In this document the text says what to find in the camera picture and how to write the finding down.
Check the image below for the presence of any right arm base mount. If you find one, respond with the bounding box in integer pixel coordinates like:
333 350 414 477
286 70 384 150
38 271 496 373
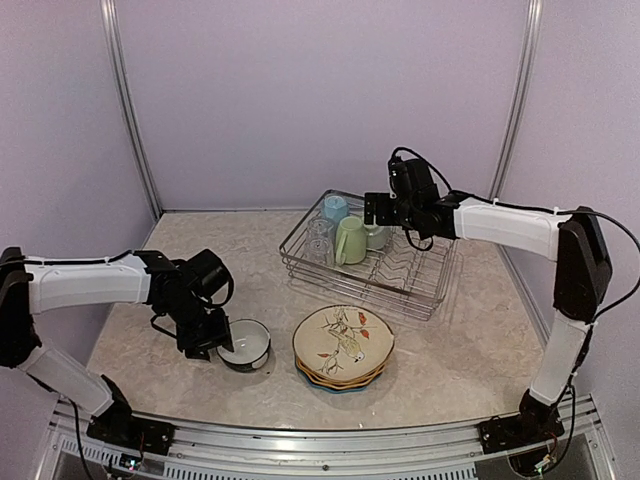
477 415 565 454

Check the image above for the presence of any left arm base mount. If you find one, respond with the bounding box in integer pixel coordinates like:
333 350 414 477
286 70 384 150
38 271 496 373
87 417 176 456

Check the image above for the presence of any blue dotted plate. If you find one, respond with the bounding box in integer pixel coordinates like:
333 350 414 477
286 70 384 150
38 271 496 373
296 364 386 393

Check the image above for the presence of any left corner aluminium post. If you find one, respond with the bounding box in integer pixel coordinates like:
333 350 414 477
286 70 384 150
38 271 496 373
99 0 164 221

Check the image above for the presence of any corner aluminium post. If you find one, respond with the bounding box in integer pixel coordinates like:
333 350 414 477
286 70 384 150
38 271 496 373
99 0 164 221
489 0 543 198

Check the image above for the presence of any dark blue bowl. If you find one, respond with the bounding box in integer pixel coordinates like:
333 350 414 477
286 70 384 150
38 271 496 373
216 319 271 373

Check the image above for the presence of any metal wire dish rack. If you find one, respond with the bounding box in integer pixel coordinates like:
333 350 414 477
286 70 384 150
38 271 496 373
279 189 456 322

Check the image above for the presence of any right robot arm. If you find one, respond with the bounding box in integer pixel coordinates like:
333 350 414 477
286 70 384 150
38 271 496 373
364 148 613 444

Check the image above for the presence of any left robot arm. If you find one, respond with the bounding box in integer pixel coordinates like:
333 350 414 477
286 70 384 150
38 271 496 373
1 247 235 445

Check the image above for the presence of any green mug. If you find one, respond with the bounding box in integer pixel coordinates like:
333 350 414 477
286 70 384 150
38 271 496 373
335 216 367 265

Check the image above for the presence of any beige plate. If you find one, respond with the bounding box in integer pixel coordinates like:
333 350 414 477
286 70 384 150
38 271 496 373
292 305 395 362

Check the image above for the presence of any yellow dotted plate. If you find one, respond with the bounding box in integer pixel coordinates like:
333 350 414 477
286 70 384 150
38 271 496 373
295 349 394 381
295 359 387 385

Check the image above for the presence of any aluminium front rail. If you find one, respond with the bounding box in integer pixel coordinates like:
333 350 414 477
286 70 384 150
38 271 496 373
34 394 616 480

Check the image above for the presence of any right corner aluminium post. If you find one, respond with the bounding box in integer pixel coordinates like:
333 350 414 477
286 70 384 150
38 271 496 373
489 0 543 198

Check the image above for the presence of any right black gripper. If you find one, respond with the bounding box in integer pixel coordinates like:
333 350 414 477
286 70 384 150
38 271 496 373
363 192 417 230

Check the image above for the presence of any light blue faceted cup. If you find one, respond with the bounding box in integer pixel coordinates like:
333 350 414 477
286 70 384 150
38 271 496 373
322 195 349 225

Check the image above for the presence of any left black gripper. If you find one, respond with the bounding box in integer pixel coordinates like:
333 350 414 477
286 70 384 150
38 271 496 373
162 296 234 360

